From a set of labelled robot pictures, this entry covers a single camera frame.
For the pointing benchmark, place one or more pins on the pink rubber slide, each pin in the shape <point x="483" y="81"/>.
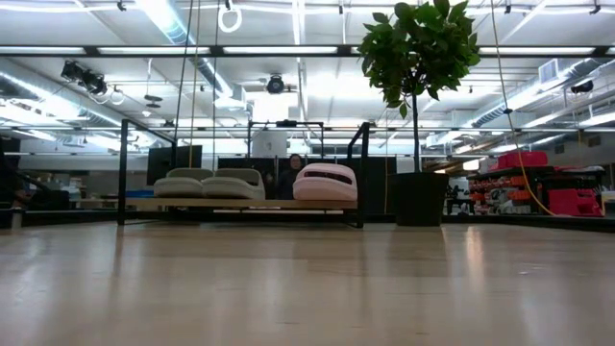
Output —
<point x="327" y="190"/>

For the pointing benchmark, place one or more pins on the grey rubber slide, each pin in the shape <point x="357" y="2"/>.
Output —
<point x="235" y="187"/>
<point x="182" y="186"/>

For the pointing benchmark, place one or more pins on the person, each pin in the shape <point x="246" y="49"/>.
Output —
<point x="290" y="180"/>

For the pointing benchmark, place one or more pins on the green potted plant black pot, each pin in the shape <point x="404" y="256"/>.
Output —
<point x="420" y="197"/>

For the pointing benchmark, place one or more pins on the black storage rack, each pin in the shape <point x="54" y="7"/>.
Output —
<point x="509" y="171"/>

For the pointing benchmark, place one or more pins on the red plastic bin stack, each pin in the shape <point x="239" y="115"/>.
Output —
<point x="574" y="202"/>

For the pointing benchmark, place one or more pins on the black ceiling device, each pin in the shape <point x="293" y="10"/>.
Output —
<point x="582" y="87"/>

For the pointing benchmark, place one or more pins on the black partition wall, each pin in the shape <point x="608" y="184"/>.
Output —
<point x="379" y="185"/>

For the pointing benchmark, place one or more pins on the wooden shelf black metal frame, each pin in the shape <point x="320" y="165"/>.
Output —
<point x="240" y="204"/>

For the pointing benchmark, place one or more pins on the black round ceiling camera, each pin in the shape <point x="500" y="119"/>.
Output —
<point x="275" y="85"/>

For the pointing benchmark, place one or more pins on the black metal rig frame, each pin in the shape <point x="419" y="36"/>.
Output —
<point x="528" y="222"/>

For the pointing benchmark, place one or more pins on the black ceiling camera cluster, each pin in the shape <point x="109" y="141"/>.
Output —
<point x="91" y="82"/>

